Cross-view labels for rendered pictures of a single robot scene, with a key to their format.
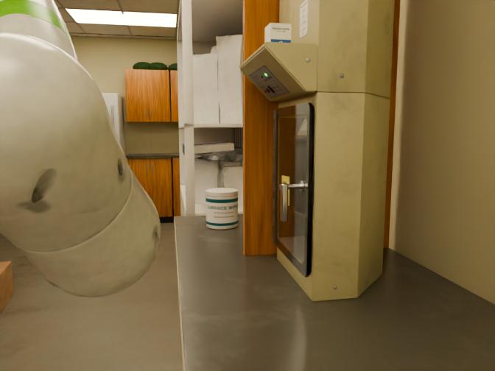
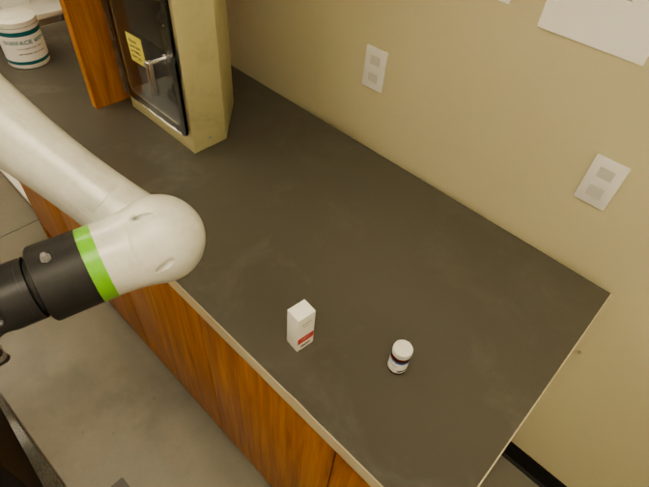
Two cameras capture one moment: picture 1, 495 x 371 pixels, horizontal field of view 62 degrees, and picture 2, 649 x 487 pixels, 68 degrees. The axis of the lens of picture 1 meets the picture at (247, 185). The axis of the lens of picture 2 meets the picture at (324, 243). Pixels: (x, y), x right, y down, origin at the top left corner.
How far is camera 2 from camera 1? 0.54 m
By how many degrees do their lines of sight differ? 52
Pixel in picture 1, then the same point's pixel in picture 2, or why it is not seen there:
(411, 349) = (277, 177)
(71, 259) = not seen: hidden behind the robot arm
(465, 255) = (294, 75)
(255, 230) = (100, 80)
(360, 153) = (213, 21)
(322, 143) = (180, 21)
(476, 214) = (301, 43)
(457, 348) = (303, 167)
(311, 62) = not seen: outside the picture
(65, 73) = (196, 220)
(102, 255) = not seen: hidden behind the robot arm
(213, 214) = (17, 51)
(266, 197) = (101, 43)
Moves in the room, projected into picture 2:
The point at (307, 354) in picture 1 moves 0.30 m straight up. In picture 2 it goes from (217, 205) to (204, 98)
